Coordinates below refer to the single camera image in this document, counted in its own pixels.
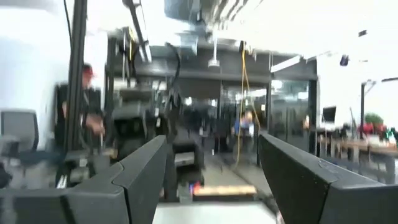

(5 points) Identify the long workbench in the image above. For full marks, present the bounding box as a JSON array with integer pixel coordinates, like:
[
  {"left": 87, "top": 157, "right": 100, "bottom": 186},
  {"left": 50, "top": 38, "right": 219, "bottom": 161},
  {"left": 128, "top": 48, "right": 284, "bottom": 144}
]
[{"left": 315, "top": 136, "right": 398, "bottom": 184}]

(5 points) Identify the black room monitor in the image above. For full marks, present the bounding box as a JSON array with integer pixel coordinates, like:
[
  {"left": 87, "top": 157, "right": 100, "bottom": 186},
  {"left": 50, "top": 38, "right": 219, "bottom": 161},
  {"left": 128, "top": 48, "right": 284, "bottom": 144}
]
[{"left": 322, "top": 105, "right": 338, "bottom": 124}]

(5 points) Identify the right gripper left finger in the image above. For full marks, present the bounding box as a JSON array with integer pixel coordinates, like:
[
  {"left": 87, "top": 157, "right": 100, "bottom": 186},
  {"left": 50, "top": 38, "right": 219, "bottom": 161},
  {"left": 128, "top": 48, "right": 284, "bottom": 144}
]
[{"left": 67, "top": 134, "right": 169, "bottom": 224}]

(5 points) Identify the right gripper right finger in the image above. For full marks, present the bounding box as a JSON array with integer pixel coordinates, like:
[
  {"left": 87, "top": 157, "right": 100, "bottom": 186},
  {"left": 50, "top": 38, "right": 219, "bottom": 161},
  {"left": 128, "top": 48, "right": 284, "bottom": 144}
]
[{"left": 257, "top": 133, "right": 387, "bottom": 224}]

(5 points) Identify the grey office chair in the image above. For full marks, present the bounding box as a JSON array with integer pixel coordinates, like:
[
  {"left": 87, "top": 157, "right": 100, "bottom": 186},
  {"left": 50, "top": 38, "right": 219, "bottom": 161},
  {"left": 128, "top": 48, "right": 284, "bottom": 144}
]
[{"left": 0, "top": 108, "right": 40, "bottom": 156}]

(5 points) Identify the black rig frame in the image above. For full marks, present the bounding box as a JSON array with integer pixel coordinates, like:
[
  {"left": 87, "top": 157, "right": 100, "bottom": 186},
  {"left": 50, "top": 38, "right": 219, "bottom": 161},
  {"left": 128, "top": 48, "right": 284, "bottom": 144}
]
[{"left": 63, "top": 0, "right": 88, "bottom": 153}]

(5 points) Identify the red object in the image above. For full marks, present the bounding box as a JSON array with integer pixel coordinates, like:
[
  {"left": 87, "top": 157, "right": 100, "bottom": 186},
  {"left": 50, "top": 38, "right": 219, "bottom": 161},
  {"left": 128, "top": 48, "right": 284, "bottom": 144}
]
[{"left": 357, "top": 123, "right": 388, "bottom": 136}]

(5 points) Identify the person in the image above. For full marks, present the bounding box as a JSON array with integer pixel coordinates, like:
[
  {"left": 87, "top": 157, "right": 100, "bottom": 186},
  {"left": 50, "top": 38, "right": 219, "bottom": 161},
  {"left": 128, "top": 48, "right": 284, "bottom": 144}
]
[
  {"left": 233, "top": 110, "right": 254, "bottom": 150},
  {"left": 55, "top": 63, "right": 106, "bottom": 187}
]

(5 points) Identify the yellow hanging cable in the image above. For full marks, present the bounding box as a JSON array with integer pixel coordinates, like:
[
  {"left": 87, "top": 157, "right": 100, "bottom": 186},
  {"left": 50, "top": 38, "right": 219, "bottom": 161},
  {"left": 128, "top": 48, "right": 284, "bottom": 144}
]
[{"left": 234, "top": 42, "right": 262, "bottom": 169}]

